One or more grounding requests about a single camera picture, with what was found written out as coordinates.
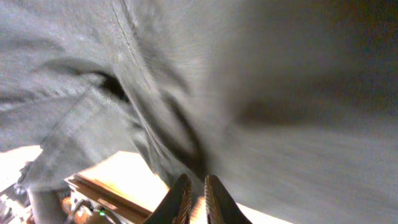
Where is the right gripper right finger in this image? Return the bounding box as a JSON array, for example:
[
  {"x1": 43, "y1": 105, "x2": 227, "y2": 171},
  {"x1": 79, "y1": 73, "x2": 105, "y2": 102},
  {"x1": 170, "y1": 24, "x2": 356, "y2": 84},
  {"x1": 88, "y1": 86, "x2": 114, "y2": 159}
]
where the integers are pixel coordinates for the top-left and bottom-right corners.
[{"x1": 205, "y1": 175, "x2": 252, "y2": 224}]

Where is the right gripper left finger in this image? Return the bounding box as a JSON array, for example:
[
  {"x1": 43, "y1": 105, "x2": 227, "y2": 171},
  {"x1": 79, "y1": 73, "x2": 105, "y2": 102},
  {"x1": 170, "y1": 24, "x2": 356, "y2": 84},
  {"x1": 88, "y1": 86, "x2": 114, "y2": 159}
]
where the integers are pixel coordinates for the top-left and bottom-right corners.
[{"x1": 144, "y1": 174, "x2": 192, "y2": 224}]

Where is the black t-shirt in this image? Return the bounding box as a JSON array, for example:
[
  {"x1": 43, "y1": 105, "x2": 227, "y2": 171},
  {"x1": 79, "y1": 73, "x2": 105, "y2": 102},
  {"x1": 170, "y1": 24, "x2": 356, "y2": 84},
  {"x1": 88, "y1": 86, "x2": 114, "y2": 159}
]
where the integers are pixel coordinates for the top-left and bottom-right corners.
[{"x1": 1, "y1": 0, "x2": 397, "y2": 223}]

